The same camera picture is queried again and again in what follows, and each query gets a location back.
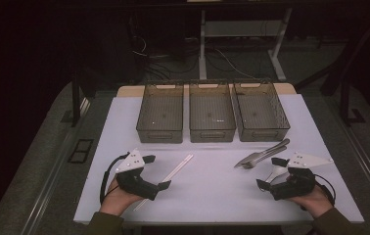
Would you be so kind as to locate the white metal desk frame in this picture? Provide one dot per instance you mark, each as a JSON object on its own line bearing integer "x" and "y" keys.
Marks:
{"x": 241, "y": 28}

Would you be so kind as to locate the black metal stand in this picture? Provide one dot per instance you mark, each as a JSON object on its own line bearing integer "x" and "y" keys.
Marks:
{"x": 345, "y": 98}

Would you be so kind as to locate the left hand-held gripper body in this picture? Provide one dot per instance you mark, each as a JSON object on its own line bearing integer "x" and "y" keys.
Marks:
{"x": 134, "y": 184}

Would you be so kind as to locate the person's left hand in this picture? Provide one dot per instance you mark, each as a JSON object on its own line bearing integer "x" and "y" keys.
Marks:
{"x": 116, "y": 200}

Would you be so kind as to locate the white table mat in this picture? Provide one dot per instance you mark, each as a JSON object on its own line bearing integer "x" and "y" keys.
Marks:
{"x": 206, "y": 196}

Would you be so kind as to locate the person's right hand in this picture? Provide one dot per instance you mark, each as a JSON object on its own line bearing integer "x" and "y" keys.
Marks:
{"x": 316, "y": 202}

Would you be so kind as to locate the smoky transparent plastic bin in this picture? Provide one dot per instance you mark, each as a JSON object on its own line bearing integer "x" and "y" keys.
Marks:
{"x": 210, "y": 112}
{"x": 258, "y": 112}
{"x": 161, "y": 114}

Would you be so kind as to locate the white chopstick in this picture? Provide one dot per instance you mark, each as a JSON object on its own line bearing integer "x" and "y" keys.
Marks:
{"x": 181, "y": 164}
{"x": 181, "y": 167}

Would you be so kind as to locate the white ceramic spoon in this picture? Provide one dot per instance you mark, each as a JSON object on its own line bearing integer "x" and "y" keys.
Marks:
{"x": 279, "y": 171}

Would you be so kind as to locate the metal fork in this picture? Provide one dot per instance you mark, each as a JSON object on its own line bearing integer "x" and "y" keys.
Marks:
{"x": 266, "y": 157}

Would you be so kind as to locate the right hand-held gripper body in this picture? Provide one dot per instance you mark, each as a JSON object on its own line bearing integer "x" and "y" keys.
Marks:
{"x": 299, "y": 186}

